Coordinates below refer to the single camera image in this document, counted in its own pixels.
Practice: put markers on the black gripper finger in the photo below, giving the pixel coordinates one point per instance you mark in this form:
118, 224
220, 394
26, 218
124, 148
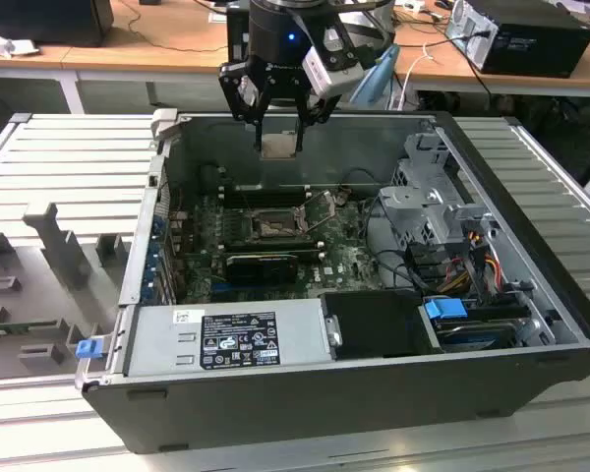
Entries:
319, 110
233, 93

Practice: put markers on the silver square CPU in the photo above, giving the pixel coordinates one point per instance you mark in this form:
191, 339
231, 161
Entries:
279, 146

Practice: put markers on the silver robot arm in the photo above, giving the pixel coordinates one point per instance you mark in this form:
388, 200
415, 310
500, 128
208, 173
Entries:
381, 74

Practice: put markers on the black CPU socket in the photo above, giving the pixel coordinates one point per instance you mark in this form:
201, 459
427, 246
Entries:
270, 228

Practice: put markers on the blue expansion slot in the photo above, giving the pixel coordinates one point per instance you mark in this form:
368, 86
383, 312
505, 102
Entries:
218, 286

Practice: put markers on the small black box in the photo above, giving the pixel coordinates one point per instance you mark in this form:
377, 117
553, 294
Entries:
237, 34

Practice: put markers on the grey plastic case latch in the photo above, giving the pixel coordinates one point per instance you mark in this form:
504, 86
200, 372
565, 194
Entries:
164, 123

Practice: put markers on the grey metal drive cage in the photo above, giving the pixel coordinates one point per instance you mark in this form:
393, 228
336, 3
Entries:
408, 206

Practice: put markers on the wooden desk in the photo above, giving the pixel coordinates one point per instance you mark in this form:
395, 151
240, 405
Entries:
103, 59
51, 55
452, 69

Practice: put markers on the green motherboard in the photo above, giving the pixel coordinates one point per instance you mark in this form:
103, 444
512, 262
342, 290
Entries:
344, 265

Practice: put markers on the black graphics card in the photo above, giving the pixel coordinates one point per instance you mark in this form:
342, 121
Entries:
260, 269

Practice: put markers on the large black box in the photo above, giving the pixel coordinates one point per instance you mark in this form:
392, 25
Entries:
44, 19

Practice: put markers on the black desktop PC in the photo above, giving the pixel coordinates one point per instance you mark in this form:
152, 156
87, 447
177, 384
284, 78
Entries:
536, 49

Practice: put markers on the crumpled white paper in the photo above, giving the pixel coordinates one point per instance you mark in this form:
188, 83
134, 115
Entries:
10, 46

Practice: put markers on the grey plastic parts rack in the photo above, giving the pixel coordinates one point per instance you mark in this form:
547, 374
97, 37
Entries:
54, 246

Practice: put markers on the silver power supply unit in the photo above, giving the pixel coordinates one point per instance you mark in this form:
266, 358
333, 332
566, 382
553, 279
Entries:
152, 344

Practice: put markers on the hard disk in blue carrier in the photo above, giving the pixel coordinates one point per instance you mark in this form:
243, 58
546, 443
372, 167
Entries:
472, 336

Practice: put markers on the black open PC case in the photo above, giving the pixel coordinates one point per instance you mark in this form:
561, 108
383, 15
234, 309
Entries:
324, 403

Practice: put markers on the blue case latch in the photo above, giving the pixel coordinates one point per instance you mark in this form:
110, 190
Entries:
88, 349

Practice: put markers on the green RAM stick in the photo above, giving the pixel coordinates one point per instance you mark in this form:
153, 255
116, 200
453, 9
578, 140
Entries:
15, 326

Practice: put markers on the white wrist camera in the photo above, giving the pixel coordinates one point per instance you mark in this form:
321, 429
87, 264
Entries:
324, 74

